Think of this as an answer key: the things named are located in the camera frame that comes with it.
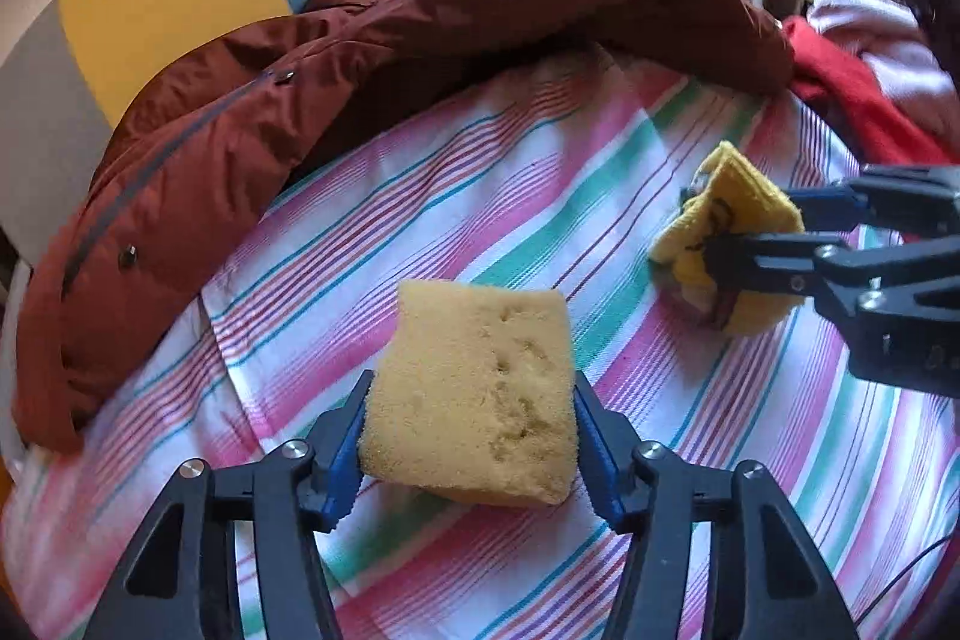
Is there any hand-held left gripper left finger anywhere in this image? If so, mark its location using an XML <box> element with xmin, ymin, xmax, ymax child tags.
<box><xmin>84</xmin><ymin>370</ymin><xmax>374</xmax><ymax>640</ymax></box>

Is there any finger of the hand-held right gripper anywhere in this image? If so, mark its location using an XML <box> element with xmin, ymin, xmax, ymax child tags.
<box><xmin>787</xmin><ymin>164</ymin><xmax>960</xmax><ymax>234</ymax></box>
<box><xmin>701</xmin><ymin>231</ymin><xmax>960</xmax><ymax>397</ymax></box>

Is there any maroon padded jacket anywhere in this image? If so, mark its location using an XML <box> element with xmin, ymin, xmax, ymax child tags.
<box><xmin>15</xmin><ymin>0</ymin><xmax>796</xmax><ymax>453</ymax></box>

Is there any red cloth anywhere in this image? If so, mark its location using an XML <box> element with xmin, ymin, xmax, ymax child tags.
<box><xmin>780</xmin><ymin>16</ymin><xmax>960</xmax><ymax>169</ymax></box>

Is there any lilac garment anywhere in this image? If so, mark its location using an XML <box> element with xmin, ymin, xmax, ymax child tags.
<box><xmin>810</xmin><ymin>0</ymin><xmax>960</xmax><ymax>139</ymax></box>

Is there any yellow sponge with holes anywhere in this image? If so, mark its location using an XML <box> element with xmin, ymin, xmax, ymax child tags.
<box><xmin>358</xmin><ymin>278</ymin><xmax>580</xmax><ymax>506</ymax></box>

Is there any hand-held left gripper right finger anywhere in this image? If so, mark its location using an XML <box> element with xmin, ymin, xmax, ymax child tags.
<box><xmin>574</xmin><ymin>370</ymin><xmax>860</xmax><ymax>640</ymax></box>

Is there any yellow sock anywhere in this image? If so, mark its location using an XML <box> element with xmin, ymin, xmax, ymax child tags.
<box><xmin>649</xmin><ymin>141</ymin><xmax>805</xmax><ymax>337</ymax></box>

